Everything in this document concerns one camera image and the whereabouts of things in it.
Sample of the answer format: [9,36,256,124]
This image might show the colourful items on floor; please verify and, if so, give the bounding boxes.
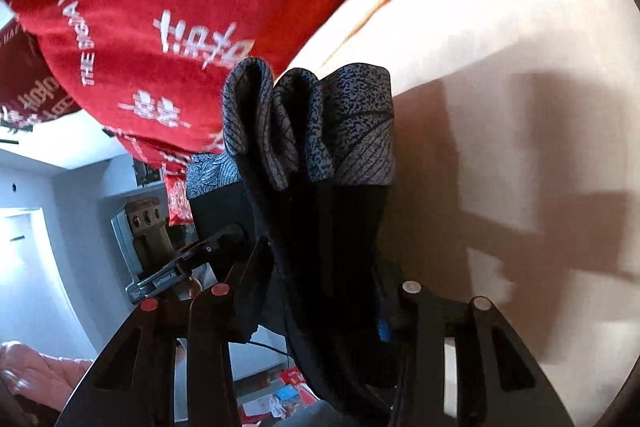
[236,366,319,425]

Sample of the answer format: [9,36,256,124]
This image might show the black pants with blue trim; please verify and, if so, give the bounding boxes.
[188,57,395,426]

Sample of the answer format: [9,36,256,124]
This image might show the grey cabinet with cardboard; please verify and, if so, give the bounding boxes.
[111,197,198,283]

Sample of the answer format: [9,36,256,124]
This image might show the peach cloth cover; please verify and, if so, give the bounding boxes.
[294,0,639,426]

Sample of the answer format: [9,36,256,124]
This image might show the red wedding blanket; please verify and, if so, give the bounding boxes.
[0,0,461,228]

